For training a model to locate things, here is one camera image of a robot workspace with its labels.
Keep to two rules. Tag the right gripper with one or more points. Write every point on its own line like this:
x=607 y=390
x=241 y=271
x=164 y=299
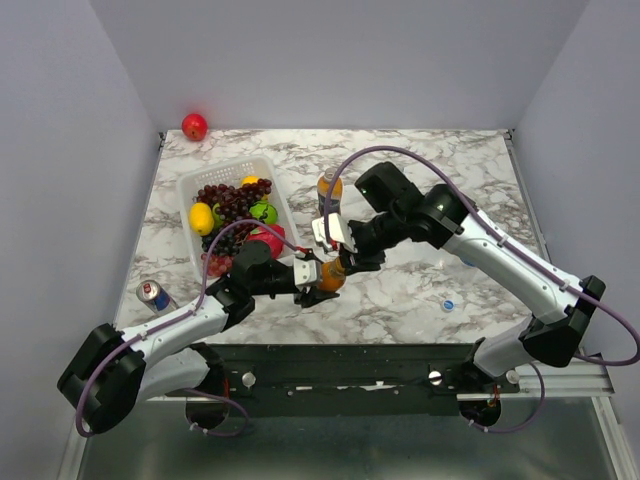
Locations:
x=354 y=258

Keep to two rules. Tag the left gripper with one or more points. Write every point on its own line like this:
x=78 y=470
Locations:
x=313 y=297

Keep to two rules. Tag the small orange juice bottle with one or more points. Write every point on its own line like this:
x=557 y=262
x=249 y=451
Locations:
x=333 y=276

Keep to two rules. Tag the blue label water bottle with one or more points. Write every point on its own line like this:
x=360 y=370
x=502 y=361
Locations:
x=467 y=262

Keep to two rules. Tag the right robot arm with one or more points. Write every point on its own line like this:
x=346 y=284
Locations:
x=561 y=304

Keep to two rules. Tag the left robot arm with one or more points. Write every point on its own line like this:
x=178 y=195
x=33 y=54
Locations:
x=115 y=369

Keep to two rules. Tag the tall orange juice bottle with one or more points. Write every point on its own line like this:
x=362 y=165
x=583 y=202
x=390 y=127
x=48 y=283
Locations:
x=329 y=200

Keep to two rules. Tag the red dragon fruit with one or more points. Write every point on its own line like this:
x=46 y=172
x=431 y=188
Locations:
x=274 y=241

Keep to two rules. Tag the green apple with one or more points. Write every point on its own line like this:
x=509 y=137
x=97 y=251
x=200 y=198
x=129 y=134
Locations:
x=264 y=212

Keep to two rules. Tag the light red grape bunch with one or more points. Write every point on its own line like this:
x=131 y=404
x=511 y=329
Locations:
x=217 y=265

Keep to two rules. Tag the dark red grape bunch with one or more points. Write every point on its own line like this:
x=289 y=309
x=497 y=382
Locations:
x=230 y=204

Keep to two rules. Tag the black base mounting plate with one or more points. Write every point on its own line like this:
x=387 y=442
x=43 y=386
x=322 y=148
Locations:
x=347 y=380

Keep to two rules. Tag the yellow orange fruit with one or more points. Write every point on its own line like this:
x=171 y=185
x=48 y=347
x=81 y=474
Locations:
x=250 y=180

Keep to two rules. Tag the white plastic basket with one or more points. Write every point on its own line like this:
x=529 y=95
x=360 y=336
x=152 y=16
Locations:
x=230 y=172

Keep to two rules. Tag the yellow lemon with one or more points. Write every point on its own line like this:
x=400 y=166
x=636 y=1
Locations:
x=201 y=219

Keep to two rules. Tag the Red Bull can left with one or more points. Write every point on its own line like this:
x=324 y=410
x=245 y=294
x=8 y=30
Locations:
x=155 y=297

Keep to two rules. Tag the red apple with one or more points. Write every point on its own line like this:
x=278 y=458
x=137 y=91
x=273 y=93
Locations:
x=195 y=127

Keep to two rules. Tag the aluminium frame rail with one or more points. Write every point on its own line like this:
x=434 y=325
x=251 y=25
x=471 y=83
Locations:
x=578 y=380

